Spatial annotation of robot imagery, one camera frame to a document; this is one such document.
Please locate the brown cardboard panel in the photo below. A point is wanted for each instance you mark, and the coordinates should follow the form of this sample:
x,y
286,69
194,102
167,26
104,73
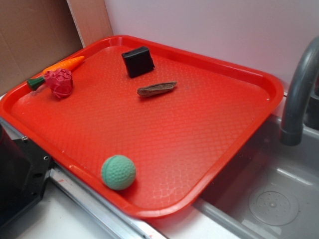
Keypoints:
x,y
35,34

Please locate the grey toy faucet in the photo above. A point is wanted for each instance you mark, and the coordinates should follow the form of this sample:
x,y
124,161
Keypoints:
x,y
302,102

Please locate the brown wood piece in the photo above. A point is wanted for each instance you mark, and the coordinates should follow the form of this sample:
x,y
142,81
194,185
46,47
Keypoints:
x,y
156,89

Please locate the black box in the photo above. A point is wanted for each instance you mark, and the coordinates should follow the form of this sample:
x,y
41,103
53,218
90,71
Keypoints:
x,y
138,61

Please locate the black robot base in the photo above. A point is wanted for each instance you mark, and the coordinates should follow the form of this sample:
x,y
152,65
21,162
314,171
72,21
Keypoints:
x,y
24,170

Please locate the red plastic tray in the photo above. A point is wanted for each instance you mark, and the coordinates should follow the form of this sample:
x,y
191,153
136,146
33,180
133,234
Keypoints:
x,y
178,141

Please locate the grey toy sink basin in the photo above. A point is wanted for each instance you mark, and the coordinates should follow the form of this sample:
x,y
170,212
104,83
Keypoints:
x,y
268,190

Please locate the orange toy carrot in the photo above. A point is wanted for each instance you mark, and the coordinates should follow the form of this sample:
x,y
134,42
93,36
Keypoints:
x,y
69,64

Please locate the green foam golf ball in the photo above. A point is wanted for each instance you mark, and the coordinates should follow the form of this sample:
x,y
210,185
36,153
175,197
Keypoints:
x,y
118,172

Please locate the silver metal rail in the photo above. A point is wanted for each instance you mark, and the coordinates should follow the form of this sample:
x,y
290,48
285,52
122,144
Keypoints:
x,y
70,210

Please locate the crumpled red paper ball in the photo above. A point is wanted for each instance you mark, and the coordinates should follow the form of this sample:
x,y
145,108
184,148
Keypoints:
x,y
60,82

